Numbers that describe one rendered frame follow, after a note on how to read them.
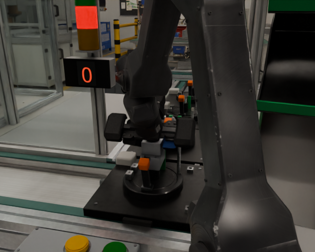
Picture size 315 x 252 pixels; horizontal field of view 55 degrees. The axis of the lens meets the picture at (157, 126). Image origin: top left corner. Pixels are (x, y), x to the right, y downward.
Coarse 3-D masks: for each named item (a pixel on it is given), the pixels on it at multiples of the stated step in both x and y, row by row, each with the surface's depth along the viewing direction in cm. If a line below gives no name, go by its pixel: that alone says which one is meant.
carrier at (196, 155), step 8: (192, 112) 92; (200, 144) 92; (136, 152) 87; (168, 152) 87; (176, 152) 87; (184, 152) 87; (192, 152) 87; (200, 152) 87; (168, 160) 83; (176, 160) 82; (184, 160) 82; (192, 160) 82; (200, 160) 82
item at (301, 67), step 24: (288, 24) 68; (312, 24) 66; (288, 48) 64; (312, 48) 62; (264, 72) 56; (288, 72) 58; (312, 72) 57; (264, 96) 54; (288, 96) 53; (312, 96) 52
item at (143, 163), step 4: (144, 156) 63; (140, 160) 60; (144, 160) 60; (148, 160) 60; (140, 164) 60; (144, 164) 59; (148, 164) 60; (140, 168) 60; (144, 168) 60; (148, 168) 60; (144, 172) 61; (148, 172) 62; (144, 176) 62; (148, 176) 62; (144, 180) 63; (148, 180) 63; (144, 184) 64; (148, 184) 64
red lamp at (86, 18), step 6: (78, 6) 70; (84, 6) 69; (90, 6) 70; (78, 12) 70; (84, 12) 70; (90, 12) 70; (96, 12) 72; (78, 18) 71; (84, 18) 70; (90, 18) 70; (96, 18) 72; (78, 24) 71; (84, 24) 71; (90, 24) 71; (96, 24) 72
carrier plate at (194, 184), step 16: (112, 176) 74; (192, 176) 74; (96, 192) 68; (112, 192) 68; (192, 192) 68; (96, 208) 62; (112, 208) 62; (128, 208) 62; (144, 208) 62; (160, 208) 62; (176, 208) 62; (160, 224) 59; (176, 224) 58
